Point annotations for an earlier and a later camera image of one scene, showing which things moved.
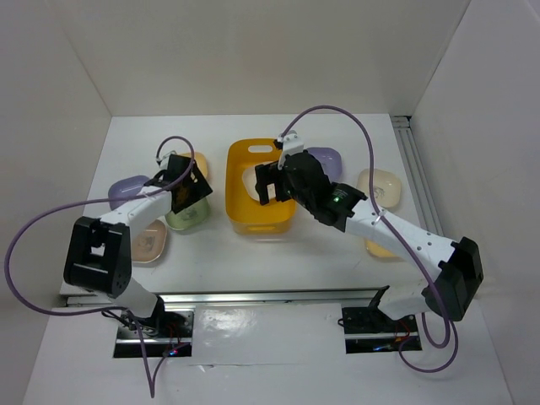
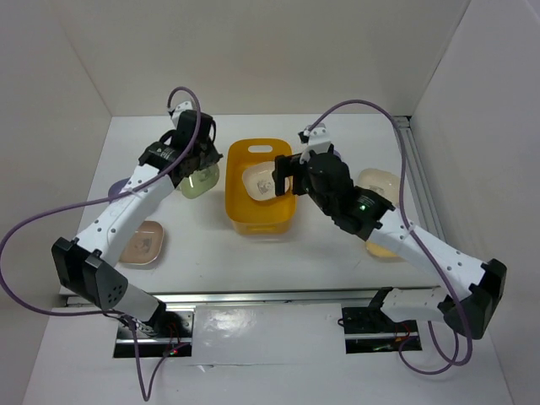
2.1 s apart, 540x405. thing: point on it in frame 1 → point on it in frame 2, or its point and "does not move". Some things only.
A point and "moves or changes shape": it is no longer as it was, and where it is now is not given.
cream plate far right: (387, 186) does not move
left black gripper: (200, 189) → (213, 157)
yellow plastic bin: (246, 214) does not move
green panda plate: (188, 217) moves or changes shape
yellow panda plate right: (380, 252) does not move
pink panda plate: (148, 243) does not move
